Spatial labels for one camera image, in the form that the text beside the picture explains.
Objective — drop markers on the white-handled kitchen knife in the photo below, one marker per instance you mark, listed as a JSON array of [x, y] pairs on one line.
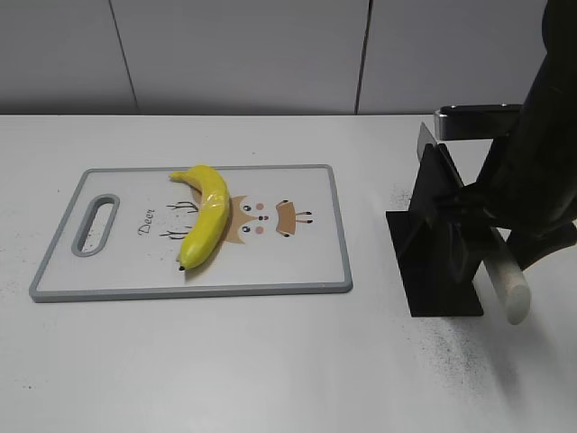
[[508, 281]]

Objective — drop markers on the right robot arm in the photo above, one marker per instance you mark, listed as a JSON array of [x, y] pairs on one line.
[[550, 104]]

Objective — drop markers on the white grey-rimmed cutting board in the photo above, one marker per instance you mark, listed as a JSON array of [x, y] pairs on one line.
[[121, 234]]

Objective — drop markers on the yellow plastic banana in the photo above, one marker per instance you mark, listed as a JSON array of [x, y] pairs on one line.
[[213, 214]]

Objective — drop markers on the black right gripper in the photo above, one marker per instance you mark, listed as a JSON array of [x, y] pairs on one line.
[[527, 185]]

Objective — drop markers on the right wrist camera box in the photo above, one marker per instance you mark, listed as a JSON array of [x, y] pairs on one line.
[[475, 122]]

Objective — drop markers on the black knife stand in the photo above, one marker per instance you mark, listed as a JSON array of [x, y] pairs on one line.
[[421, 241]]

